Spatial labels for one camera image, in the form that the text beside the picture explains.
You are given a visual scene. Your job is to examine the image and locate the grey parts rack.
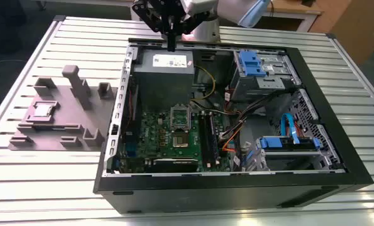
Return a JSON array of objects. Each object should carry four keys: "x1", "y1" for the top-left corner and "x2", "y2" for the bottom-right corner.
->
[{"x1": 9, "y1": 65, "x2": 119, "y2": 152}]

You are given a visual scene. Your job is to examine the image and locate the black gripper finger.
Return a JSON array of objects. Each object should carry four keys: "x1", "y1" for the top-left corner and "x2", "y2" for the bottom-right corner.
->
[
  {"x1": 171, "y1": 11, "x2": 212, "y2": 52},
  {"x1": 131, "y1": 0, "x2": 172, "y2": 52}
]

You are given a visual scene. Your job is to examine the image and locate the long black RAM slot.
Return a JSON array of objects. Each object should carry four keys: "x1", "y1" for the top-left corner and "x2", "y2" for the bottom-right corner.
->
[{"x1": 199, "y1": 111, "x2": 211, "y2": 167}]

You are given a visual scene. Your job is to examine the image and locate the wooden cabinet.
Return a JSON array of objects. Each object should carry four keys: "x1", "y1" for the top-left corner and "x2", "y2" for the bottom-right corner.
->
[{"x1": 308, "y1": 0, "x2": 374, "y2": 65}]

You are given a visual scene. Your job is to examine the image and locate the CPU with silver top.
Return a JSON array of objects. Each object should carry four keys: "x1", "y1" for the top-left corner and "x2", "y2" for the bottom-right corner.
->
[{"x1": 32, "y1": 103, "x2": 53, "y2": 118}]

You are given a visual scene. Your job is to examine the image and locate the grey power supply unit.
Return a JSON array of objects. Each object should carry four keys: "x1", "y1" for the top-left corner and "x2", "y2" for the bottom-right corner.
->
[{"x1": 132, "y1": 49, "x2": 195, "y2": 111}]

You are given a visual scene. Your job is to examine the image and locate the black graphics card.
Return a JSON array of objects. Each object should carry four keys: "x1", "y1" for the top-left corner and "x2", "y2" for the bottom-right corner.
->
[{"x1": 145, "y1": 157, "x2": 199, "y2": 173}]

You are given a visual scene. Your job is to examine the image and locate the silver disk bay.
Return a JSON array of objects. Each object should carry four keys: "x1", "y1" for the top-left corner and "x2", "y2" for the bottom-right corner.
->
[{"x1": 255, "y1": 136, "x2": 344, "y2": 172}]

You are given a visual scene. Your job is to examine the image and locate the wooden desk white frame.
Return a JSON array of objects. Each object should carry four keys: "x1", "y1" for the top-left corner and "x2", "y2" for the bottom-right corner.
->
[{"x1": 128, "y1": 0, "x2": 324, "y2": 33}]

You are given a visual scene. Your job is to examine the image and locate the black open PC case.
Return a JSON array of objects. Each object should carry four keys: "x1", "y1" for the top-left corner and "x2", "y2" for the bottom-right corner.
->
[{"x1": 93, "y1": 37, "x2": 374, "y2": 214}]

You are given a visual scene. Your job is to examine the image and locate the spare RAM stick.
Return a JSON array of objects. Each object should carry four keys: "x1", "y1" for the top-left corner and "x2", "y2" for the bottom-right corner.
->
[{"x1": 32, "y1": 126, "x2": 66, "y2": 131}]

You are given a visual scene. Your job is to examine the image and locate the green motherboard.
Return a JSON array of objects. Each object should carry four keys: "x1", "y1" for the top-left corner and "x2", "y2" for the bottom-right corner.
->
[{"x1": 119, "y1": 103, "x2": 237, "y2": 174}]

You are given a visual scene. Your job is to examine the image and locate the installed black RAM stick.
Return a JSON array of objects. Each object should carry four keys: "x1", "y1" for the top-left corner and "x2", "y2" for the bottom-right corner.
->
[{"x1": 207, "y1": 111, "x2": 221, "y2": 165}]

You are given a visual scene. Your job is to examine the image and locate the CPU socket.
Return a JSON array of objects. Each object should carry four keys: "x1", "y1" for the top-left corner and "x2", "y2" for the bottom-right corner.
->
[{"x1": 171, "y1": 131, "x2": 192, "y2": 149}]

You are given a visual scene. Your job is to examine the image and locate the black cable bundle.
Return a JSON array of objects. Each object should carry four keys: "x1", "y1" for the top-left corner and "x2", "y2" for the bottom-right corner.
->
[{"x1": 220, "y1": 88, "x2": 300, "y2": 139}]

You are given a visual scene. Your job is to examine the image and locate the blue flat wire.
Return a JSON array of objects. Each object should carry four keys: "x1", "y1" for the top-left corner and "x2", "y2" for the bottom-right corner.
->
[{"x1": 280, "y1": 113, "x2": 300, "y2": 145}]

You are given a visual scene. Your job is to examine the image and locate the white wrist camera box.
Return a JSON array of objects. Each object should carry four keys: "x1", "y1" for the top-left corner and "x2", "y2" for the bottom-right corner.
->
[{"x1": 179, "y1": 0, "x2": 205, "y2": 18}]

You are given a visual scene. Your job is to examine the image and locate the silver drive cage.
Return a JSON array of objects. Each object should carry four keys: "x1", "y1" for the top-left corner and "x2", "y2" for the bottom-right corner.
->
[{"x1": 229, "y1": 49, "x2": 302, "y2": 102}]

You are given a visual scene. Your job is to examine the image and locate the orange wire bundle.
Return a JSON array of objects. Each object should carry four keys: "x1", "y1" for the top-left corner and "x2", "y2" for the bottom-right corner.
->
[{"x1": 220, "y1": 138, "x2": 237, "y2": 153}]

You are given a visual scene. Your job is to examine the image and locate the hard disk in blue carrier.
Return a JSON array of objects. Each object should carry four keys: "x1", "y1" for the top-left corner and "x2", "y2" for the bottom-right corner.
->
[{"x1": 257, "y1": 136, "x2": 320, "y2": 152}]

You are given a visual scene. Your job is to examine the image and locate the blue plastic drive latch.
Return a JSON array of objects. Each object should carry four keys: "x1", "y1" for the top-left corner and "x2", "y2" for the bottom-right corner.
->
[{"x1": 240, "y1": 51, "x2": 267, "y2": 78}]

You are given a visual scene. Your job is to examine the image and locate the blue ribbon wire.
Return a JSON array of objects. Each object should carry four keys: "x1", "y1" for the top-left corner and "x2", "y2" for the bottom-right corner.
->
[{"x1": 241, "y1": 149, "x2": 256, "y2": 171}]

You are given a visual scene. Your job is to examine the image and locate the yellow wire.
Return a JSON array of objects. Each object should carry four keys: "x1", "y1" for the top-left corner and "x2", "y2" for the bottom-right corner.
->
[{"x1": 192, "y1": 65, "x2": 216, "y2": 101}]

